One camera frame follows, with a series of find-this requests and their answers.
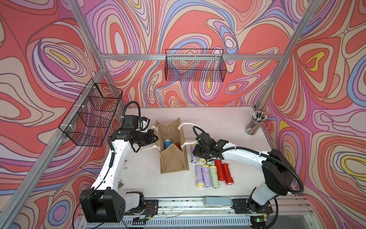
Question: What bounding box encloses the aluminium frame post left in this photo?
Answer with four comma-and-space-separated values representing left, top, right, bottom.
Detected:
67, 0, 126, 111

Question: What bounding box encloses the black wire basket left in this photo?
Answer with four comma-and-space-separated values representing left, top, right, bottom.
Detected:
59, 79, 123, 147

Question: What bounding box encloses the red flashlight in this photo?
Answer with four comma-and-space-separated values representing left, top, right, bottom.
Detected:
214, 160, 226, 181
223, 163, 234, 185
174, 143, 181, 150

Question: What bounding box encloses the green flashlight lower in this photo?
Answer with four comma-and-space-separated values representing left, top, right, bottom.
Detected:
209, 166, 220, 189

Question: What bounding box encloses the black corrugated cable right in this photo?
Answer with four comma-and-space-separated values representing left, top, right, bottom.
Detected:
192, 125, 305, 227

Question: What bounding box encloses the metal cup with pencils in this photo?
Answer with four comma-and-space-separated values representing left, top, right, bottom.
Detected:
245, 109, 267, 135

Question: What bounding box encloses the black wire basket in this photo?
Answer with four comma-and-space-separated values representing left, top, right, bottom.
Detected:
59, 79, 123, 147
165, 48, 227, 82

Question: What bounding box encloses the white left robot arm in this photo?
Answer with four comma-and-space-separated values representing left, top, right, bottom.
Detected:
80, 129, 158, 223

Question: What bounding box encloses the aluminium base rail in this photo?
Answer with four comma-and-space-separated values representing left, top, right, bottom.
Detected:
73, 195, 321, 229

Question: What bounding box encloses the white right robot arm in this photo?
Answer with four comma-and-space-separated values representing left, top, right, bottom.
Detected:
193, 133, 296, 212

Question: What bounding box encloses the brown burlap tote bag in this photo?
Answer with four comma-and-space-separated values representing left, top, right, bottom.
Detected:
143, 118, 196, 174

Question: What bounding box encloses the black wire basket back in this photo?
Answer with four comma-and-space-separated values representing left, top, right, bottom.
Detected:
165, 48, 227, 82

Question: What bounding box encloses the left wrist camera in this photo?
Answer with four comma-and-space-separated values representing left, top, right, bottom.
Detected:
122, 115, 150, 132

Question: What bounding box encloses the blue flashlight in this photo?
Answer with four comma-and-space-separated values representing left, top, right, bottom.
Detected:
164, 139, 172, 149

